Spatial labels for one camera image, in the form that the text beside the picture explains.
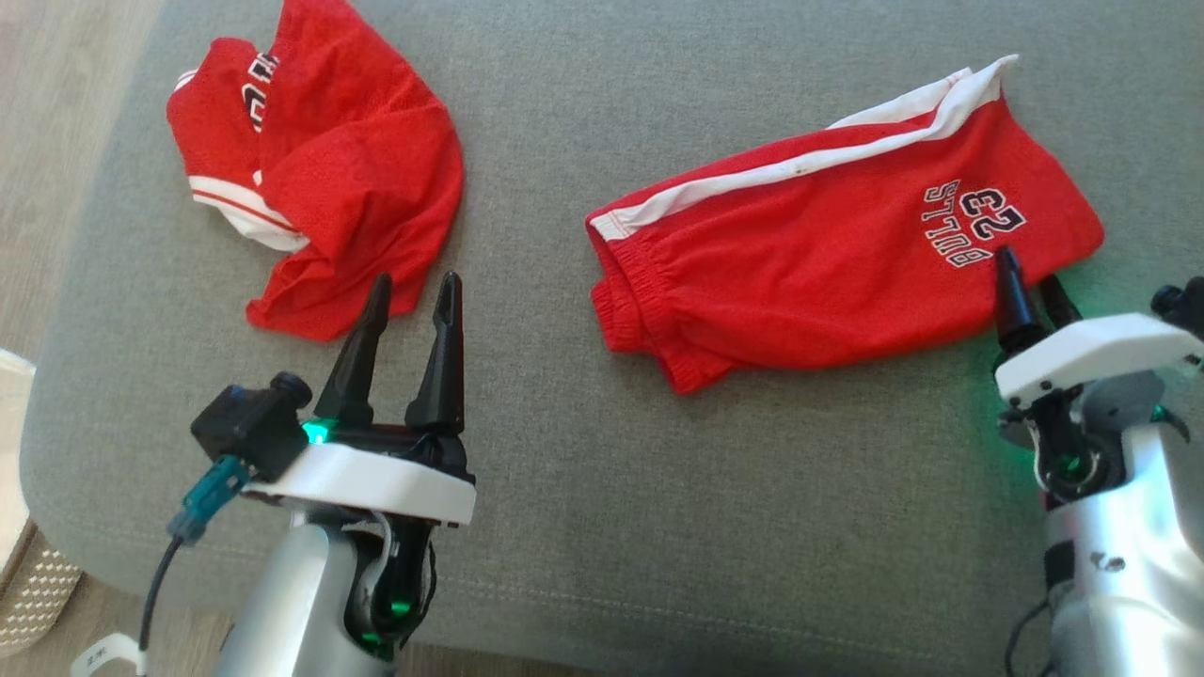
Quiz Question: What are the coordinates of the black cable teal connector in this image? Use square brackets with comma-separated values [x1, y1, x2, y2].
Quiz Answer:
[71, 455, 251, 677]
[1002, 597, 1060, 677]

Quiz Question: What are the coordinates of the red Bulls 23 jersey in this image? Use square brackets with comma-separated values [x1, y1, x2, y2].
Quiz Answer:
[166, 0, 466, 343]

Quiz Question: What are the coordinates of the left black cable teal connector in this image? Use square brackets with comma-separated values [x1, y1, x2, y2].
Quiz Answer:
[71, 455, 251, 677]

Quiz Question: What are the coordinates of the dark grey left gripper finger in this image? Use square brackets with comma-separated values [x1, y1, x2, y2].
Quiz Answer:
[313, 272, 394, 429]
[404, 271, 467, 436]

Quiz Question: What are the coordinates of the white perforated laundry basket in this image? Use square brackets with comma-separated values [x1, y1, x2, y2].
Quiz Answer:
[0, 348, 86, 659]

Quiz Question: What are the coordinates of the right black cable teal connector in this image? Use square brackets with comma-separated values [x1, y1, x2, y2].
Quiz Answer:
[1002, 597, 1060, 677]

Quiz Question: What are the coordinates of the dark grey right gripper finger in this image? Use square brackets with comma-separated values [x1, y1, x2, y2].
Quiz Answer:
[1038, 273, 1084, 330]
[993, 245, 1048, 354]

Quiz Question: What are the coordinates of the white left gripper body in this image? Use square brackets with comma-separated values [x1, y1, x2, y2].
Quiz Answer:
[243, 421, 478, 527]

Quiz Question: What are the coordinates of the yellow and grey sofa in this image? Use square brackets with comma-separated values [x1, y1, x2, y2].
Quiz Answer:
[19, 0, 1204, 677]

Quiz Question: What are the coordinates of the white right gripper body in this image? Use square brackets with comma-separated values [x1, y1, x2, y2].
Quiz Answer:
[994, 313, 1204, 408]

